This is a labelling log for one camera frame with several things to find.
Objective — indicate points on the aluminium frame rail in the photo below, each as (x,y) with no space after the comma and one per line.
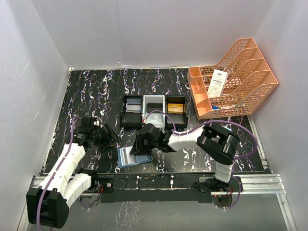
(185,187)

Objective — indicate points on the three-compartment black white tray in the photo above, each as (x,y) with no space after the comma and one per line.
(160,119)

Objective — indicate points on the white stripe card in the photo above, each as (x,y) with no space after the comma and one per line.
(133,105)
(125,157)

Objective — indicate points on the white paper receipt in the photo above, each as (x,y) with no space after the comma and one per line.
(217,83)

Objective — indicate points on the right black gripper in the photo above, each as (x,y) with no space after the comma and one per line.
(140,143)

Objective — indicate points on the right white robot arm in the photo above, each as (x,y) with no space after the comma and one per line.
(218,142)

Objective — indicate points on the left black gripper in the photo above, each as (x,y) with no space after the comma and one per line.
(106,135)

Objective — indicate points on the black credit card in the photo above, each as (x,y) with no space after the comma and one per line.
(154,106)

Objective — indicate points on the blue leather card holder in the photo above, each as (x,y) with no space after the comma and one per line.
(139,159)

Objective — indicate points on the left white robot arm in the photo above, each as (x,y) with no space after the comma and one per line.
(48,204)

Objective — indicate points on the orange mesh file organizer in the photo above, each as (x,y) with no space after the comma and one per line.
(249,82)

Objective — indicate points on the gold credit card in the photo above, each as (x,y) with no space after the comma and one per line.
(176,108)

